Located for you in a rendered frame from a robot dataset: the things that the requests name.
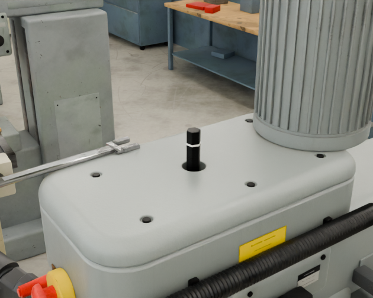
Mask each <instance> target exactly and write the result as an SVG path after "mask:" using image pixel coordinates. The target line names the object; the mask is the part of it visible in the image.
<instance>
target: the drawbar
mask: <svg viewBox="0 0 373 298"><path fill-rule="evenodd" d="M200 142H201V130H200V129H199V128H196V127H193V128H188V129H187V131H186V143H187V144H190V145H198V144H200ZM200 150H201V144H200V146H198V147H190V146H188V145H186V170H187V171H200Z"/></svg>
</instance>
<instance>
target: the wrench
mask: <svg viewBox="0 0 373 298"><path fill-rule="evenodd" d="M129 142H130V138H129V137H123V138H119V139H117V140H113V141H111V142H107V143H106V146H105V147H101V148H97V149H94V150H91V151H87V152H84V153H80V154H77V155H74V156H70V157H67V158H63V159H60V160H57V161H53V162H51V163H47V164H43V165H40V166H37V167H33V168H30V169H26V170H23V171H19V172H16V173H13V174H9V175H7V176H3V177H0V187H4V186H7V185H10V184H14V183H17V182H21V181H23V180H27V179H30V178H33V177H37V176H40V175H43V174H46V173H50V172H53V171H56V170H60V169H63V168H66V167H69V166H73V165H75V164H79V163H83V162H85V161H89V160H92V159H95V158H98V157H102V156H105V155H108V154H112V153H114V152H115V153H116V154H122V153H127V152H129V151H133V150H136V149H139V148H140V144H138V143H133V144H129V145H126V146H123V147H119V145H123V144H126V143H129Z"/></svg>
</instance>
